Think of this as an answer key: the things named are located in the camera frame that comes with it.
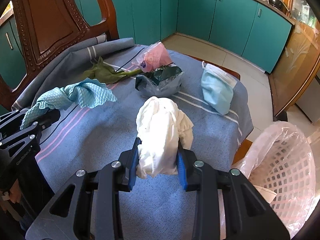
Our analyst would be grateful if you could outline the green vegetable leaf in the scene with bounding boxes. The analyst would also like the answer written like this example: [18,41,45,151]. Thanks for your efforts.
[82,57,142,85]

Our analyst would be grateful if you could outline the silver green foil packet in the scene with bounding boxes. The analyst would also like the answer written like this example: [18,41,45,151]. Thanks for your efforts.
[135,66,184,98]

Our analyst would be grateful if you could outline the black wok on counter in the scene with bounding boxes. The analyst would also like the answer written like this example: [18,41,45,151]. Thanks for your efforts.
[267,0,289,11]

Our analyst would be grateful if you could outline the brown wooden chair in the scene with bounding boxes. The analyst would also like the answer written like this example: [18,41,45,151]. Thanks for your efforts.
[1,0,119,109]

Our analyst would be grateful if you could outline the pink plastic bag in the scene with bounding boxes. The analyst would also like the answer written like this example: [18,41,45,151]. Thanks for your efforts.
[132,42,173,73]

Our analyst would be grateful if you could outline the blue striped tablecloth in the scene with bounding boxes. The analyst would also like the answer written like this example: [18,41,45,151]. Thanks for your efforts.
[12,37,253,239]

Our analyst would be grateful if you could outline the light blue face mask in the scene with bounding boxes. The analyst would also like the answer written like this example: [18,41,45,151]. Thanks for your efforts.
[201,61,237,115]

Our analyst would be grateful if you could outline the teal waffle cloth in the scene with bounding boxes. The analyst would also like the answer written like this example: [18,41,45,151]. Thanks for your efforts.
[20,78,117,130]

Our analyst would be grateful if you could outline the white tissue wad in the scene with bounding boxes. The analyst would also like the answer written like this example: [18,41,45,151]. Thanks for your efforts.
[136,96,194,179]

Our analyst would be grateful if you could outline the teal kitchen cabinets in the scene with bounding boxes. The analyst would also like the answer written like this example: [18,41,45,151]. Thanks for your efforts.
[0,0,294,91]

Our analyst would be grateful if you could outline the pink lined laundry basket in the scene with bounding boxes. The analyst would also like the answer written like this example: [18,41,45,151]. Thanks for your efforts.
[232,121,316,237]

